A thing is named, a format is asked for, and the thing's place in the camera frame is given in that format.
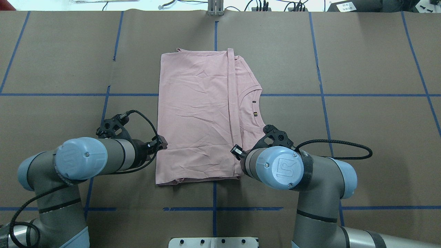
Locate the pink Snoopy t-shirt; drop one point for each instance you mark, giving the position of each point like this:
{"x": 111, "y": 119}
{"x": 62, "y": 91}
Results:
{"x": 208, "y": 102}

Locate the black box with label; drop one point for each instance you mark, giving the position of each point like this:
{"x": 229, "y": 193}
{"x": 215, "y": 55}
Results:
{"x": 355, "y": 6}

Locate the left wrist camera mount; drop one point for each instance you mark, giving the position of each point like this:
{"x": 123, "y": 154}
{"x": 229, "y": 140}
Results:
{"x": 114, "y": 128}

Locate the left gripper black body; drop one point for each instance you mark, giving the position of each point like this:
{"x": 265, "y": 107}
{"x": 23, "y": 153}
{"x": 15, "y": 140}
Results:
{"x": 139, "y": 149}

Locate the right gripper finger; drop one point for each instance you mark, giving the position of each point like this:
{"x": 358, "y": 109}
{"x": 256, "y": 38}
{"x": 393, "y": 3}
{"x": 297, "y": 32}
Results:
{"x": 238, "y": 152}

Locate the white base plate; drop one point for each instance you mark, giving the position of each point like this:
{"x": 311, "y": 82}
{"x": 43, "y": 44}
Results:
{"x": 214, "y": 242}

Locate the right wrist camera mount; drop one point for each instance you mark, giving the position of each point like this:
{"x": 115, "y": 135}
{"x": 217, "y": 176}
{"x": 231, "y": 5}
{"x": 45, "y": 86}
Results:
{"x": 273, "y": 137}

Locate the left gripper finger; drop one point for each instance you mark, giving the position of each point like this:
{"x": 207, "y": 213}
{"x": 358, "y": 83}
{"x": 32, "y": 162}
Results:
{"x": 159, "y": 142}

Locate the aluminium frame post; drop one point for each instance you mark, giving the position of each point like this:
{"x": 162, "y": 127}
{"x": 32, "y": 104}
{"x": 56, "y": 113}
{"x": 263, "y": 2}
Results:
{"x": 215, "y": 8}

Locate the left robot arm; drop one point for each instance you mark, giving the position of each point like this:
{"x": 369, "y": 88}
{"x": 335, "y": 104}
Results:
{"x": 55, "y": 217}

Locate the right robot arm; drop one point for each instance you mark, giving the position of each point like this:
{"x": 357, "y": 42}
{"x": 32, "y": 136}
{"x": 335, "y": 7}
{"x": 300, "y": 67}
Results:
{"x": 321, "y": 183}

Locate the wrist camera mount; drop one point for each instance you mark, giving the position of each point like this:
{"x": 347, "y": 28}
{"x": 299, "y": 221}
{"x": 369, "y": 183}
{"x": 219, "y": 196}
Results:
{"x": 114, "y": 128}
{"x": 273, "y": 137}

